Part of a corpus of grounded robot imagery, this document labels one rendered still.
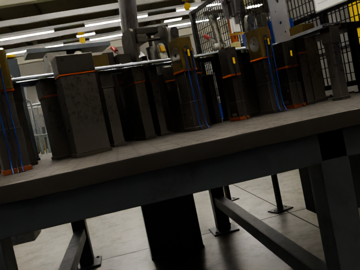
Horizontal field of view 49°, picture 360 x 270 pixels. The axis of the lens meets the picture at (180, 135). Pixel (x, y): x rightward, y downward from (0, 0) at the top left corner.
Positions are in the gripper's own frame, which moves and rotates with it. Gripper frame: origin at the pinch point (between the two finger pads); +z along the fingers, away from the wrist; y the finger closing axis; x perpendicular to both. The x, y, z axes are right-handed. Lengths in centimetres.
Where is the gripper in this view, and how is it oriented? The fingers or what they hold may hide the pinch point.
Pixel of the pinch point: (234, 25)
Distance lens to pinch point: 191.2
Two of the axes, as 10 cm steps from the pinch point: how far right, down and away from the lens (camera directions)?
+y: 4.5, -0.5, -8.9
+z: 2.0, 9.8, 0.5
